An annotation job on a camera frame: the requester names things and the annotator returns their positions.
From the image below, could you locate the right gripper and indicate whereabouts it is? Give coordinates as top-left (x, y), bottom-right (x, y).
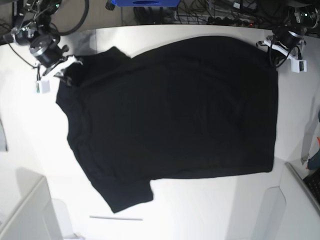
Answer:
top-left (29, 34), bottom-right (74, 87)

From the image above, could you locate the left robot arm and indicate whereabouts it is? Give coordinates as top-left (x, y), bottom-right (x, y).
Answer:
top-left (271, 5), bottom-right (320, 50)

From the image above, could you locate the grey cabinet lower left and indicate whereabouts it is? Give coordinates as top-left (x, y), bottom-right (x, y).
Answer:
top-left (0, 177), bottom-right (64, 240)

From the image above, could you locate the black T-shirt with print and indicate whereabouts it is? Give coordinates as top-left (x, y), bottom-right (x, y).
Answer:
top-left (56, 36), bottom-right (279, 213)

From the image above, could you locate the black keyboard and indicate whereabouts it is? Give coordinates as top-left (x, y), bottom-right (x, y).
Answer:
top-left (303, 169), bottom-right (320, 209)

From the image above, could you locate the blue box at top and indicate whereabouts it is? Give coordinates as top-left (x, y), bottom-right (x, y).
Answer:
top-left (111, 0), bottom-right (180, 8)

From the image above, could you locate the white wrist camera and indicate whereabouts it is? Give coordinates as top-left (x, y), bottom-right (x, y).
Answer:
top-left (35, 80), bottom-right (51, 94)
top-left (290, 59), bottom-right (307, 73)

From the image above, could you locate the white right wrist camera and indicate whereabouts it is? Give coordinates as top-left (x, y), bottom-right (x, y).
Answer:
top-left (35, 80), bottom-right (51, 94)

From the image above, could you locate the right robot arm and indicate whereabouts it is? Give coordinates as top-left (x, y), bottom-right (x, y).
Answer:
top-left (1, 0), bottom-right (77, 86)

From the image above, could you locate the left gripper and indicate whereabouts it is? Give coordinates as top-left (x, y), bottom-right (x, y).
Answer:
top-left (271, 26), bottom-right (307, 50)

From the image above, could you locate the black power strip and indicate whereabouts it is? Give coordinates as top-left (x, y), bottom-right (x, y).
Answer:
top-left (206, 16), bottom-right (255, 28)

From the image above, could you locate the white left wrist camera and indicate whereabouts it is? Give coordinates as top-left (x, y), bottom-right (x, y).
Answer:
top-left (290, 59), bottom-right (307, 73)

